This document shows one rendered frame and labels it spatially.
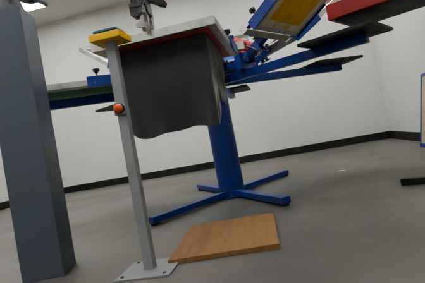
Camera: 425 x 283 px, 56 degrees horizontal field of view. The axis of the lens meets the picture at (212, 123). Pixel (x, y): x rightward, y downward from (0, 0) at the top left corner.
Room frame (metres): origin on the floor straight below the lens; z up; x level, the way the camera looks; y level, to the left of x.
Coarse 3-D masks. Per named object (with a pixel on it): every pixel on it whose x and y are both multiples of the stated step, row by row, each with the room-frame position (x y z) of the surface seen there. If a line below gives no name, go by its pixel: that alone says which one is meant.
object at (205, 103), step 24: (144, 48) 1.86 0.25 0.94; (168, 48) 1.84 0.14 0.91; (192, 48) 1.82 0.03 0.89; (144, 72) 1.86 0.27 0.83; (168, 72) 1.84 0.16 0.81; (192, 72) 1.83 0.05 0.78; (144, 96) 1.87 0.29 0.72; (168, 96) 1.85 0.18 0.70; (192, 96) 1.85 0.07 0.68; (144, 120) 1.89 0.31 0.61; (168, 120) 1.86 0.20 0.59; (192, 120) 1.85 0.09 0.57; (216, 120) 1.81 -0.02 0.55
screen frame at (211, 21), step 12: (180, 24) 1.73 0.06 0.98; (192, 24) 1.73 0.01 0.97; (204, 24) 1.72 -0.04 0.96; (216, 24) 1.74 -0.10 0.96; (132, 36) 1.77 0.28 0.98; (144, 36) 1.76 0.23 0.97; (156, 36) 1.75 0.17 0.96; (168, 36) 1.77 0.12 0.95; (216, 36) 1.93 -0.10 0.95; (96, 48) 1.81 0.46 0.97; (228, 48) 2.24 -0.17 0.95
